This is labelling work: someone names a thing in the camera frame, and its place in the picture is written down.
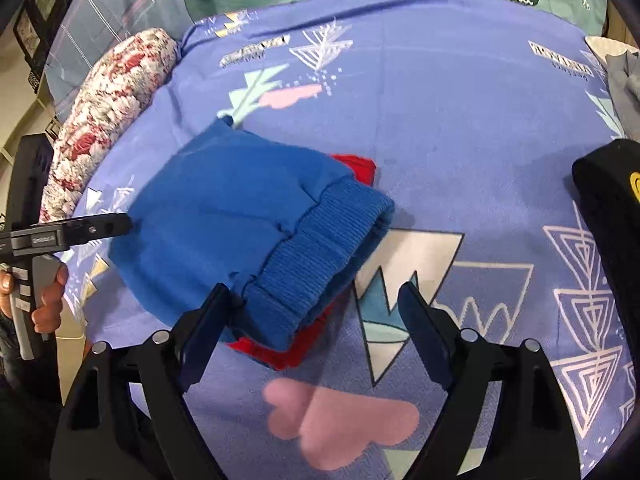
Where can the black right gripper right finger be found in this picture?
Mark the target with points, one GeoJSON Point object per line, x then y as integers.
{"type": "Point", "coordinates": [532, 436]}

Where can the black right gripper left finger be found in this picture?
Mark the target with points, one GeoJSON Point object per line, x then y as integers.
{"type": "Point", "coordinates": [125, 416]}

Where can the blue pants with red lining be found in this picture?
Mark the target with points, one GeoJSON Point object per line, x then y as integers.
{"type": "Point", "coordinates": [285, 228]}

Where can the left hand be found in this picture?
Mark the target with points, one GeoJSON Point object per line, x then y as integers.
{"type": "Point", "coordinates": [47, 317]}

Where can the floral red white quilt roll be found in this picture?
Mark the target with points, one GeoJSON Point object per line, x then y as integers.
{"type": "Point", "coordinates": [118, 88]}

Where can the black garment with yellow logo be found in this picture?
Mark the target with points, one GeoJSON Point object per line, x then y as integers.
{"type": "Point", "coordinates": [607, 183]}

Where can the grey plaid pillow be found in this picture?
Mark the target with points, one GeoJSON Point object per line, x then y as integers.
{"type": "Point", "coordinates": [92, 27]}

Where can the purple patterned bedsheet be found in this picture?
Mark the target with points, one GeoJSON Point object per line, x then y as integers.
{"type": "Point", "coordinates": [473, 112]}

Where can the grey folded garment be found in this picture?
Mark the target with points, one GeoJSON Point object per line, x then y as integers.
{"type": "Point", "coordinates": [623, 83]}

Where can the framed wall pictures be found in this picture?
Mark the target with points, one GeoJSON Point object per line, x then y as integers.
{"type": "Point", "coordinates": [35, 27]}

